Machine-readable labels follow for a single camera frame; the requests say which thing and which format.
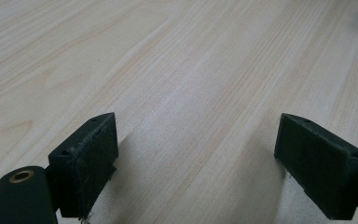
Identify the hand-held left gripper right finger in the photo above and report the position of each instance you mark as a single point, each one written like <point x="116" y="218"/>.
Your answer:
<point x="320" y="168"/>

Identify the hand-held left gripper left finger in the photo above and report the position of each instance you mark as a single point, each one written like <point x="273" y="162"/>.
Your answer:
<point x="84" y="161"/>

